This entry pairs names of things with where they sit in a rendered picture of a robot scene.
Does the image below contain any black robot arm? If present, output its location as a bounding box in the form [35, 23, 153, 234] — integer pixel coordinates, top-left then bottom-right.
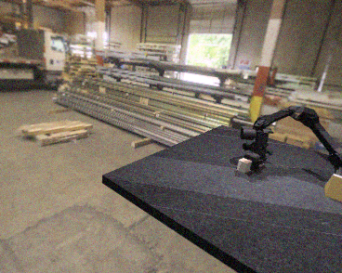
[240, 106, 342, 176]

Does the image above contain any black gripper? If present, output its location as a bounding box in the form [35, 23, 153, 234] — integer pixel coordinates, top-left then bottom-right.
[244, 141, 273, 170]

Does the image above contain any dark grey two-prong plug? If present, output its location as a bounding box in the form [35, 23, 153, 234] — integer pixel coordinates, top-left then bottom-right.
[250, 163, 263, 174]

